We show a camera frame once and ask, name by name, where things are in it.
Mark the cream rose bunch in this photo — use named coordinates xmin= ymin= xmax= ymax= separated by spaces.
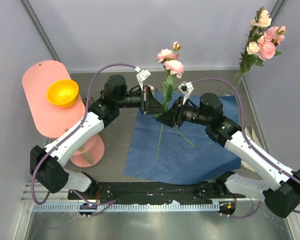
xmin=239 ymin=6 xmax=272 ymax=76

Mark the yellow plastic bowl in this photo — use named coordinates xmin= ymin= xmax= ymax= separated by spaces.
xmin=46 ymin=79 xmax=80 ymax=108

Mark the blue wrapping paper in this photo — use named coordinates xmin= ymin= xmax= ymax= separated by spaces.
xmin=122 ymin=90 xmax=242 ymax=185

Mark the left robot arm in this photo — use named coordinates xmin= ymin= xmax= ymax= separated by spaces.
xmin=30 ymin=70 xmax=164 ymax=200

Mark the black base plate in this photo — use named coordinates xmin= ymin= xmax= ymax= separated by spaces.
xmin=67 ymin=180 xmax=226 ymax=205

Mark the white slotted cable duct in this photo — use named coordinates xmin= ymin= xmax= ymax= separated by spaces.
xmin=32 ymin=201 xmax=220 ymax=213

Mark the pink two-tier stand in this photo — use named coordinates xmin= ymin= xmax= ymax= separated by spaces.
xmin=21 ymin=60 xmax=105 ymax=168

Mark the aluminium frame rail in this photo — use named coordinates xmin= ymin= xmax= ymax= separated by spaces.
xmin=21 ymin=182 xmax=71 ymax=203

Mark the cream ribbon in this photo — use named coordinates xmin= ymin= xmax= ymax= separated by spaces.
xmin=241 ymin=125 xmax=263 ymax=173

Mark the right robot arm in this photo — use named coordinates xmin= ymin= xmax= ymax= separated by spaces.
xmin=156 ymin=93 xmax=300 ymax=218

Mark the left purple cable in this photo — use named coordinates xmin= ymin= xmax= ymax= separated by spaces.
xmin=31 ymin=63 xmax=141 ymax=216

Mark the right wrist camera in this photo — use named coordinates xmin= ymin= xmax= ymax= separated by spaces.
xmin=178 ymin=81 xmax=194 ymax=105

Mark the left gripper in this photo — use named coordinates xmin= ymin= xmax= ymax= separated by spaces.
xmin=116 ymin=85 xmax=167 ymax=115

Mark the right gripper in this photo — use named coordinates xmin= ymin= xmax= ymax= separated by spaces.
xmin=156 ymin=95 xmax=211 ymax=128

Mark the clear glass vase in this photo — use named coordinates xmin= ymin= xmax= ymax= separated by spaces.
xmin=223 ymin=71 xmax=245 ymax=97

